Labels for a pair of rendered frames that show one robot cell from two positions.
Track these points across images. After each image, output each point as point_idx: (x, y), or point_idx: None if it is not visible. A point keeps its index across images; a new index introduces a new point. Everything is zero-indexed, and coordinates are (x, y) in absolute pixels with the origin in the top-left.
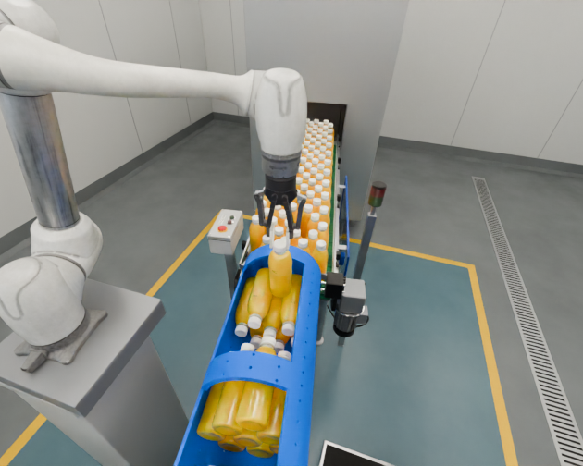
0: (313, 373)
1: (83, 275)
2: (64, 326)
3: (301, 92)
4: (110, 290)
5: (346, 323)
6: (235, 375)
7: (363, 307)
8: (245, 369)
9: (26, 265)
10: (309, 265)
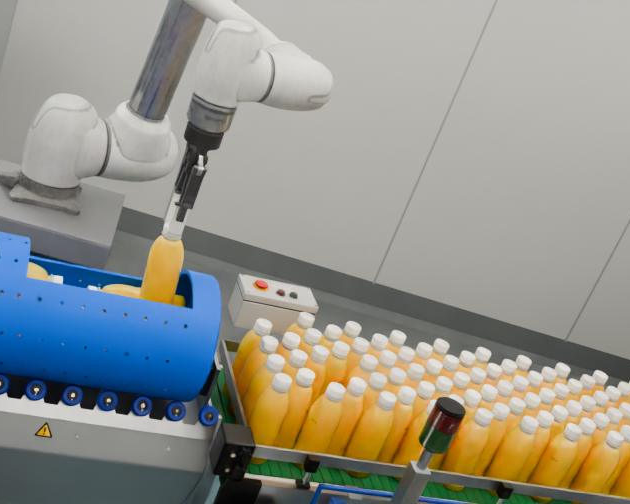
0: (27, 329)
1: (103, 162)
2: (41, 169)
3: (228, 42)
4: (111, 214)
5: None
6: None
7: None
8: (7, 237)
9: (78, 102)
10: (195, 318)
